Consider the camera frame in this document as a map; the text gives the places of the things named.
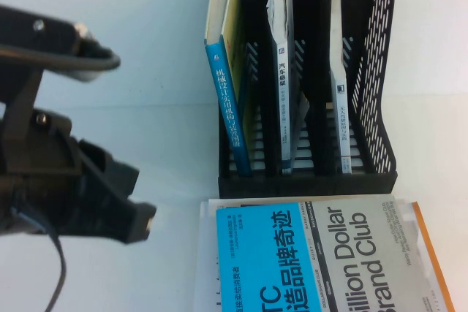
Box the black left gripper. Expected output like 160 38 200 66
0 138 158 246

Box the teal cover white spine book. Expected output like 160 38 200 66
265 0 312 176

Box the white self-driving car book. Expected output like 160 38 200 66
328 0 354 175

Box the blue spine yellow cover book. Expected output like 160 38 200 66
203 0 257 178

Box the blue and grey paperback book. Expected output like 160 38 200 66
214 194 446 312

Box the orange edged white book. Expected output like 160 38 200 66
396 200 456 312

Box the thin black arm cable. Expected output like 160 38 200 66
10 207 68 312

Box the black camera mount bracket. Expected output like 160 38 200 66
0 66 82 178

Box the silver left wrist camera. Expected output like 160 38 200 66
0 4 100 83

